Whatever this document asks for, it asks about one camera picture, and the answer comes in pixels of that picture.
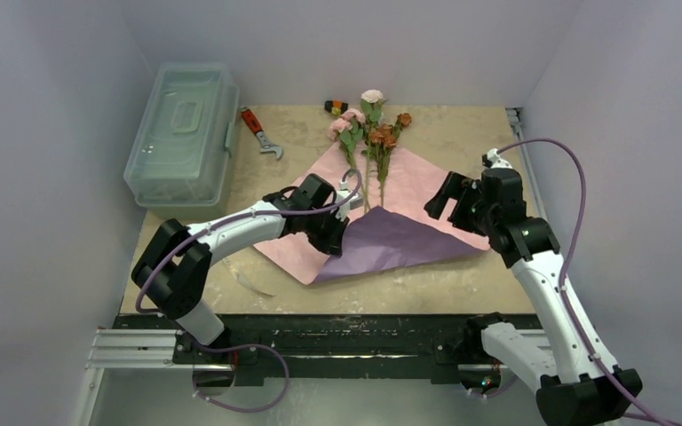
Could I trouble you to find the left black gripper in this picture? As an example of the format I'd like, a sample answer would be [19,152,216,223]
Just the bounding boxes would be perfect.
[303,205,349,256]

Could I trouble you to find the pink purple wrapping paper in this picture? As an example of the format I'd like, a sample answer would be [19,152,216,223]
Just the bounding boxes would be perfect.
[255,147,489,285]

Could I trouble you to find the white and orange rose stems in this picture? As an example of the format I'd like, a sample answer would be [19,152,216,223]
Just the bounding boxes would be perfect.
[360,90,413,210]

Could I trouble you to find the pink rose stem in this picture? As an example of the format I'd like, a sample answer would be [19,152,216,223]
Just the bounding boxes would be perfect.
[328,108,371,213]

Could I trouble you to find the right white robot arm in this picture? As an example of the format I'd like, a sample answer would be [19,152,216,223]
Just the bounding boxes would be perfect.
[424,149,643,425]

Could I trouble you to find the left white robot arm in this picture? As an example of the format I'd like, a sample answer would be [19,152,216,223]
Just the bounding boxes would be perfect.
[131,169,362,363]

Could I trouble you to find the clear plastic strip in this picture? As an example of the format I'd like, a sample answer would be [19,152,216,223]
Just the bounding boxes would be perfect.
[221,257,275,297]

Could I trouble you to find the small orange black tool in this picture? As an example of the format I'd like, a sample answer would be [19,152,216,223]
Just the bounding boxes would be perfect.
[323,99,349,116]

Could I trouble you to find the clear plastic storage box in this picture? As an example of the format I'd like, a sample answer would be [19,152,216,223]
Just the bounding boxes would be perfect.
[123,62,240,210]

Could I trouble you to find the orange handled adjustable wrench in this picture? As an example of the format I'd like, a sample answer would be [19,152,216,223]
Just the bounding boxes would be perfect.
[240,106,283,161]

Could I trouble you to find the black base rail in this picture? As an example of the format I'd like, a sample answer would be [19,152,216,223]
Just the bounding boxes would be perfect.
[111,312,545,388]

